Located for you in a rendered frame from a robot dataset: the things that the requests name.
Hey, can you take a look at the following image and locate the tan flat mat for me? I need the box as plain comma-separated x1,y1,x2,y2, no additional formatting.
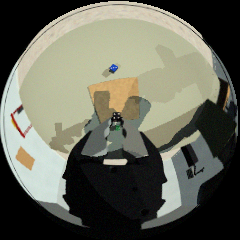
88,77,139,123

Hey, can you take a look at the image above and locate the blue die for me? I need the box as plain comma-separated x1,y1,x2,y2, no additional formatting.
109,64,118,72

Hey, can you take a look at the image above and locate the green die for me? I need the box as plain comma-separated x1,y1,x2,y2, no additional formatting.
115,125,120,131

